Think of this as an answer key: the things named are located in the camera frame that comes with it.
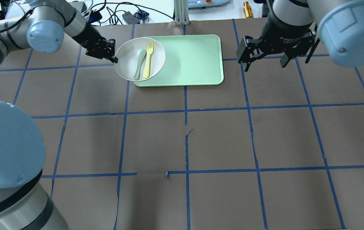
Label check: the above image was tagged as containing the brass cylinder fitting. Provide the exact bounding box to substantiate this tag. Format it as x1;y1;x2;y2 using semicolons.
243;1;254;18

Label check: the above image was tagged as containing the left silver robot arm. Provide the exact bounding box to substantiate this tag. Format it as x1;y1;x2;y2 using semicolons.
0;0;118;65

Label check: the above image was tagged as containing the white round plate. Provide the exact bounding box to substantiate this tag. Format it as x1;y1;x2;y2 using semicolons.
115;37;166;82

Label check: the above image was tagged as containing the grey green plastic spoon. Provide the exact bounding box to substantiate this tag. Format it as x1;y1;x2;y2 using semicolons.
133;49;147;80

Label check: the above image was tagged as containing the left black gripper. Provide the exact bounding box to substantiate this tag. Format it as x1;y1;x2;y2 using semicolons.
85;38;119;64

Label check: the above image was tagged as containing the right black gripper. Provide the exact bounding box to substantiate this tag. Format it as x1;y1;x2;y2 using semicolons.
236;28;316;72

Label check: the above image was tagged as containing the light green tray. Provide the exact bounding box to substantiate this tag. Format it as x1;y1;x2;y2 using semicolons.
135;34;224;87

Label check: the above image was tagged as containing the aluminium frame post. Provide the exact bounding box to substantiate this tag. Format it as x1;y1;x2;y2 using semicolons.
174;0;190;25

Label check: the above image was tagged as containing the black power adapter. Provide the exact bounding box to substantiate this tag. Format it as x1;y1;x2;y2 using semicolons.
122;11;140;25

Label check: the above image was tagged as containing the yellow plastic fork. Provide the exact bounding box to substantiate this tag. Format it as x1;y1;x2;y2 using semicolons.
143;42;154;79

